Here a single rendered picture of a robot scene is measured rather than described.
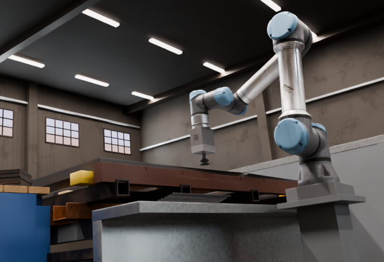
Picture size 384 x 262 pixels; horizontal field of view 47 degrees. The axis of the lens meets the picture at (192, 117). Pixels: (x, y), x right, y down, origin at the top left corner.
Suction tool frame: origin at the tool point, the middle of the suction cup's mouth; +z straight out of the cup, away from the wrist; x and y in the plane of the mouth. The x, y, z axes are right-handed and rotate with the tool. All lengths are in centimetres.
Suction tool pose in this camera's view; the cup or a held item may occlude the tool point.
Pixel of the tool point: (204, 164)
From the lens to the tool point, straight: 183.7
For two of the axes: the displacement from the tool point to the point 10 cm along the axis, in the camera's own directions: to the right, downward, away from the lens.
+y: -6.4, -1.7, -7.5
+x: 7.7, -2.5, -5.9
